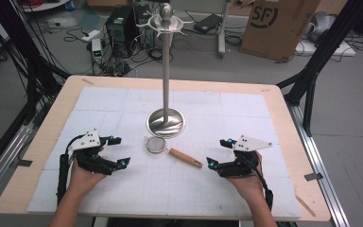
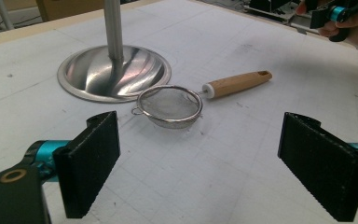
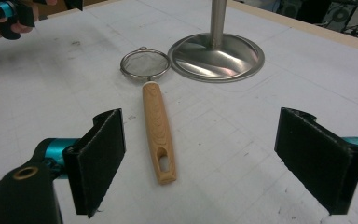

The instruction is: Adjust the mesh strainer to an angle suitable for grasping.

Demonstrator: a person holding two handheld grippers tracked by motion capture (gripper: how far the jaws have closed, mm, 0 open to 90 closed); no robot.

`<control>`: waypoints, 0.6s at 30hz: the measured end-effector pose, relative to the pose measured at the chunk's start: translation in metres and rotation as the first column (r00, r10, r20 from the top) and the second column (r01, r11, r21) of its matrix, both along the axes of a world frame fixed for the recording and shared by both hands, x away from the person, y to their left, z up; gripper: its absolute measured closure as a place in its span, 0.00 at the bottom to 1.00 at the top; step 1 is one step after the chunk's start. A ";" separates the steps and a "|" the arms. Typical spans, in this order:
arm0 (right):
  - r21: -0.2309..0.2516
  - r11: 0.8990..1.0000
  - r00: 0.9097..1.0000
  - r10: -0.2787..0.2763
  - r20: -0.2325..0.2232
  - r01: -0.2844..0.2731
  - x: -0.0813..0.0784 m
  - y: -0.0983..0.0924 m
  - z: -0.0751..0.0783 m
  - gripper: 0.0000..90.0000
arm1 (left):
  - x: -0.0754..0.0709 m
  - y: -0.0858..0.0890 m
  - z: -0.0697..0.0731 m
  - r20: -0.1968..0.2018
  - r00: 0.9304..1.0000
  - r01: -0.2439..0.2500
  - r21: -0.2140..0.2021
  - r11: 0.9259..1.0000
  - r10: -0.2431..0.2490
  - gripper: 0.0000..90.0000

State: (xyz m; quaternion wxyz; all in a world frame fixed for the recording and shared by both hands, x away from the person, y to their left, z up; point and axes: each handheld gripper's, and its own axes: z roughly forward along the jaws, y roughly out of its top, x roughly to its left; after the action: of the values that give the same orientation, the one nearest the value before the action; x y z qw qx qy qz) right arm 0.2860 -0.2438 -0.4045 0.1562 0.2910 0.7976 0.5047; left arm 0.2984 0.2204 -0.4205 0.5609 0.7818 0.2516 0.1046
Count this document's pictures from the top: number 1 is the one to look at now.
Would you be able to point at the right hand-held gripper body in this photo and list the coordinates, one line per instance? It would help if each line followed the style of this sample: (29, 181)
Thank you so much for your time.
(250, 143)

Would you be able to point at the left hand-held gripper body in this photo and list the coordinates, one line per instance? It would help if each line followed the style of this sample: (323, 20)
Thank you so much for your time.
(85, 142)

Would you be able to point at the person's left hand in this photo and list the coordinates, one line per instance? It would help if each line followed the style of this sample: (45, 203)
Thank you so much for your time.
(80, 179)

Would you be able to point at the person's right hand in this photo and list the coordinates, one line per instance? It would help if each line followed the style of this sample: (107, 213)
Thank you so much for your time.
(250, 186)

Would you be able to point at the white gridded mat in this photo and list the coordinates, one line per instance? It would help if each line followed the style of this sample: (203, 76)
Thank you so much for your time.
(201, 119)

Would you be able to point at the black tape piece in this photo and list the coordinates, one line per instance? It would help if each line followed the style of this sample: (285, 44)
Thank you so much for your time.
(313, 177)
(24, 163)

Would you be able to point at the metal utensil stand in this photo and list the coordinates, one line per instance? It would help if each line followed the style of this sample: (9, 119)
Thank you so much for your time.
(166, 88)

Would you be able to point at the thin wooden strip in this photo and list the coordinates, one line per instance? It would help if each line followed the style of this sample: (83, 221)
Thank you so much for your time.
(305, 205)

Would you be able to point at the small device with green display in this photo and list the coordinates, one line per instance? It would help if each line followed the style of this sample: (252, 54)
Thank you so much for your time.
(97, 49)

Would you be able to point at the white power strip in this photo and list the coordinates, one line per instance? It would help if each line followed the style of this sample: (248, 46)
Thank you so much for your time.
(90, 35)

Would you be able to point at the black computer tower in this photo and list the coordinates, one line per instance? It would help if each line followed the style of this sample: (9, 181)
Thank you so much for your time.
(121, 30)

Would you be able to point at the white stand pole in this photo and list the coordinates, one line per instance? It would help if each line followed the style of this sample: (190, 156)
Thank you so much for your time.
(223, 28)

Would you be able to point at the brown cardboard box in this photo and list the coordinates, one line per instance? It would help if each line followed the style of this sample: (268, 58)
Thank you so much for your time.
(277, 28)

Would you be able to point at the white flat board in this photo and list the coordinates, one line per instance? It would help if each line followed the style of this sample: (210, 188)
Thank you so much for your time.
(327, 49)

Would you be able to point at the flat black case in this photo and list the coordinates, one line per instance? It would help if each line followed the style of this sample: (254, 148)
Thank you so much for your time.
(207, 23)

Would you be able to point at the grey rounded device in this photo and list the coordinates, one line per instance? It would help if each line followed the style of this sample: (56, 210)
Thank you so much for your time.
(322, 25)

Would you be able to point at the aluminium rail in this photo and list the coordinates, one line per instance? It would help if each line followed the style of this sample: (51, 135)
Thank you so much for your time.
(318, 164)
(3, 164)

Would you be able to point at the black metal frame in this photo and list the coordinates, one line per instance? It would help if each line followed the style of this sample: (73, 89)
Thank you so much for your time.
(34, 63)
(315, 63)

